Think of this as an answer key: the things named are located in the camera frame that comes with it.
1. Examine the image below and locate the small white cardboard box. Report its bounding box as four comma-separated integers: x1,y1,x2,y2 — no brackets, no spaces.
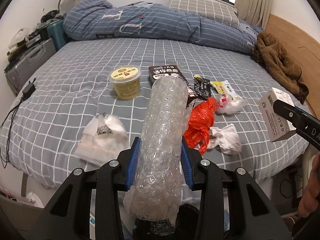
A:
258,87,296,142

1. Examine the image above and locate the clear bubble wrap roll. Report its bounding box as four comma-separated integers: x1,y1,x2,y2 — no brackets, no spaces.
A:
124,76,191,224

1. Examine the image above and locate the white plastic mailer bag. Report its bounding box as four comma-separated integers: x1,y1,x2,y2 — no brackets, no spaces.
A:
74,113,130,166

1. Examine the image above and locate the red plastic bag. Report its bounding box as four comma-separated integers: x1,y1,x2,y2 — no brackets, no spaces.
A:
184,97,216,154

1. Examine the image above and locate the clear bag with red print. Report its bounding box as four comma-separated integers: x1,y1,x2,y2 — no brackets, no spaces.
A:
215,93,246,115

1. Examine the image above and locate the yellow white snack wrapper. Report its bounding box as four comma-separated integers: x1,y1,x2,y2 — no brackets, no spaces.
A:
210,80,238,100

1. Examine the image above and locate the yellow plastic food cup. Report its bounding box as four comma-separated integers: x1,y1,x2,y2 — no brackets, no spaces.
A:
109,66,142,100

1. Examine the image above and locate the right hand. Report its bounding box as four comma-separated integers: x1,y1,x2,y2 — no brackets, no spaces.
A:
298,153,320,218

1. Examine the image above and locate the brown fleece jacket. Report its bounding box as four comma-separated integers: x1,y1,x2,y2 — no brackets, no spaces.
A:
252,31,309,104

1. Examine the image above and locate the wooden headboard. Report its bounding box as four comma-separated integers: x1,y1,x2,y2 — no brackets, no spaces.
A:
266,14,320,118

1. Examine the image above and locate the black snack wrapper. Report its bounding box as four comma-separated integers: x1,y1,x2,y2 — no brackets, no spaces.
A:
194,75,211,100

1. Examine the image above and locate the dark cookie box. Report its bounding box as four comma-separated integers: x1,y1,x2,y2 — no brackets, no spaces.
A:
149,64,198,106

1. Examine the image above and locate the grey checked bed sheet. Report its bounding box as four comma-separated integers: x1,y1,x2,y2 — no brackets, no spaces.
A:
9,38,308,187

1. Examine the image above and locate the beige curtain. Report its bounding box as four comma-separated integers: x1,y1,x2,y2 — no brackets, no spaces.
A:
234,0,273,30

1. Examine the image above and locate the grey checked pillow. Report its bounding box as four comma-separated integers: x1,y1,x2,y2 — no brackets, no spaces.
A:
169,0,240,29

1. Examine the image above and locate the grey suitcase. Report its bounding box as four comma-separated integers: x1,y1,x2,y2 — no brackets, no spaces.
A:
4,38,56,96

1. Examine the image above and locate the blue striped duvet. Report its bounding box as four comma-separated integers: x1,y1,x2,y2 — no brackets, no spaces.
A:
63,0,258,54

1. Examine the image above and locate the teal plastic stool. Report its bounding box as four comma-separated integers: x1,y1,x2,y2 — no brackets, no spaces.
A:
47,20,70,51

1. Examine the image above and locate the black charger with cable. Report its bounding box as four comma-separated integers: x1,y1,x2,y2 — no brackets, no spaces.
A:
1,78,36,168

